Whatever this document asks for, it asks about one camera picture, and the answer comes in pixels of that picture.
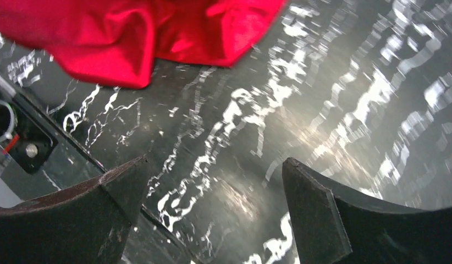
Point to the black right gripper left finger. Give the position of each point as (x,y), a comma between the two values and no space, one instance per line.
(86,223)

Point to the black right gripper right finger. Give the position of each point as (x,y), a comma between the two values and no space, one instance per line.
(334,223)

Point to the red cloth napkin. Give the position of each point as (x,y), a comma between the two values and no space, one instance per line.
(115,43)

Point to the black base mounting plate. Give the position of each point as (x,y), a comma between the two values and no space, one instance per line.
(36,156)

